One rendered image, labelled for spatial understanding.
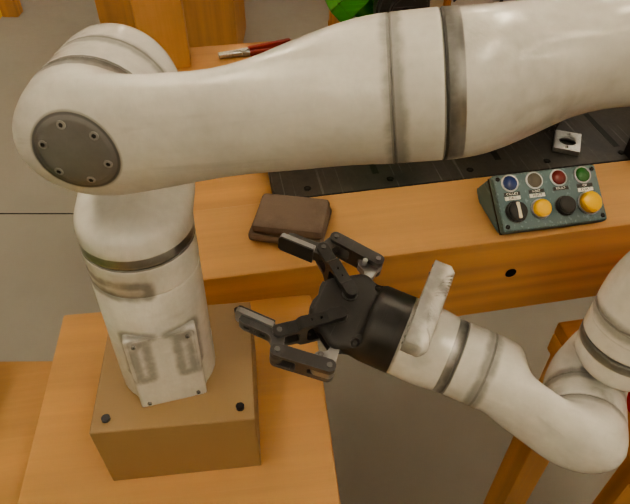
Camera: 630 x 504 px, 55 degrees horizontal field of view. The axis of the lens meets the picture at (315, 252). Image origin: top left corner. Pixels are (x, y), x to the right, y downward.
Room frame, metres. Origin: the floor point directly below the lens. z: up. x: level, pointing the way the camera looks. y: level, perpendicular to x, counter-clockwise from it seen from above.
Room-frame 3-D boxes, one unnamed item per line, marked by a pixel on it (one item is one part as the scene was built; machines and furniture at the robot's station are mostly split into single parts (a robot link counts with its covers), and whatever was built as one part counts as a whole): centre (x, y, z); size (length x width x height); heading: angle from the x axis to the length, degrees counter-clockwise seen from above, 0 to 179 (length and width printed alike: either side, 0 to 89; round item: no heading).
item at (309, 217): (0.61, 0.03, 0.92); 0.10 x 0.08 x 0.03; 79
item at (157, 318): (0.36, 0.15, 1.03); 0.09 x 0.09 x 0.17; 17
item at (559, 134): (0.81, -0.40, 0.90); 0.06 x 0.04 x 0.01; 160
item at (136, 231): (0.37, 0.14, 1.19); 0.09 x 0.09 x 0.17; 86
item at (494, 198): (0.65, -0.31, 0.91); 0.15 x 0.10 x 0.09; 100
